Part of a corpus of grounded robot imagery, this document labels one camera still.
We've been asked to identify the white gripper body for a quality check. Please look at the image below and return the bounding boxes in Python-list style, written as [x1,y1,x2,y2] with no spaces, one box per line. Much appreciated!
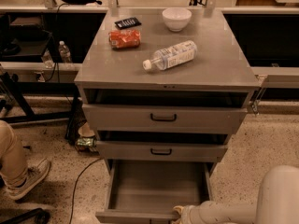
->
[181,205,203,224]

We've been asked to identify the grey bottom drawer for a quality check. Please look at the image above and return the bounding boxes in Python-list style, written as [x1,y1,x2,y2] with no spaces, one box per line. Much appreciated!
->
[96,161,212,224]

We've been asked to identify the grey drawer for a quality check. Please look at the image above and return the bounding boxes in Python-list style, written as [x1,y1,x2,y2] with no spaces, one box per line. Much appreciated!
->
[96,141,227,162]
[96,161,212,224]
[83,105,247,134]

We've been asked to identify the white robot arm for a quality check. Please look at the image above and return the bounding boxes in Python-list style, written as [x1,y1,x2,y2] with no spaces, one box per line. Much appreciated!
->
[172,165,299,224]

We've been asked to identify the grey middle drawer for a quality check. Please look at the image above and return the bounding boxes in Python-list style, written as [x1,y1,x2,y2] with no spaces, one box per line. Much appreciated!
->
[96,141,227,162]

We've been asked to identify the grey metal drawer cabinet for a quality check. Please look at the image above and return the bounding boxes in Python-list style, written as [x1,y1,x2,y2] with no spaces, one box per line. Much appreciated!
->
[74,7,261,175]

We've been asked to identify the grey top drawer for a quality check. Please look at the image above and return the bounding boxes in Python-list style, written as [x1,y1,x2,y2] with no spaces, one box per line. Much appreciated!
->
[83,105,247,134]

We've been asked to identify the green crumpled wrapper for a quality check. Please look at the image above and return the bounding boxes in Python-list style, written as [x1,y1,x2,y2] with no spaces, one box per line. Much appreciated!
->
[75,137,96,152]

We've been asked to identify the cup on floor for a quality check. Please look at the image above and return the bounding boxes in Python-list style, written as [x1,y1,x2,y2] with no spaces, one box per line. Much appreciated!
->
[78,123,94,137]

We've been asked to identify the black office chair base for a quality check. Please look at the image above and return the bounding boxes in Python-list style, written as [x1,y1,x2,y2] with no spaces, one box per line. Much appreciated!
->
[0,208,50,224]

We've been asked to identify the clear plastic water bottle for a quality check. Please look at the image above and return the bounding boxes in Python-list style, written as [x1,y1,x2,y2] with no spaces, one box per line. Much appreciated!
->
[142,40,197,71]

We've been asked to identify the grey sneaker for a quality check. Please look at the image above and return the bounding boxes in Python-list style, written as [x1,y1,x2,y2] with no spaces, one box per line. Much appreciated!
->
[3,159,50,201]

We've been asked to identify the person leg beige trousers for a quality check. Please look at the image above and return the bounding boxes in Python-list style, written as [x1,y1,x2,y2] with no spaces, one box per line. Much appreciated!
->
[0,120,28,188]

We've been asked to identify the crushed orange soda can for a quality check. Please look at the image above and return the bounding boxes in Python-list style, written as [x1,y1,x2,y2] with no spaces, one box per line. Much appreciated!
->
[108,29,141,49]

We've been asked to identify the white ceramic bowl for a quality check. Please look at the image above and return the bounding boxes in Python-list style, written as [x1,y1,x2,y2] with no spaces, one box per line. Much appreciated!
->
[162,7,192,32]

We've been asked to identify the small water bottle background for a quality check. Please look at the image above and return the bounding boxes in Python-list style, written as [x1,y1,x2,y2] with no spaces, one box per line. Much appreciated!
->
[58,41,74,69]

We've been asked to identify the black floor cable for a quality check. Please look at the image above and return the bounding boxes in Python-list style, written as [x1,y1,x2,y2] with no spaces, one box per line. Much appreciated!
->
[67,158,104,224]

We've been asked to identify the black table leg frame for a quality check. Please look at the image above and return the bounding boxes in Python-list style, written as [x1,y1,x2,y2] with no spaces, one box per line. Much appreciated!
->
[0,64,78,125]

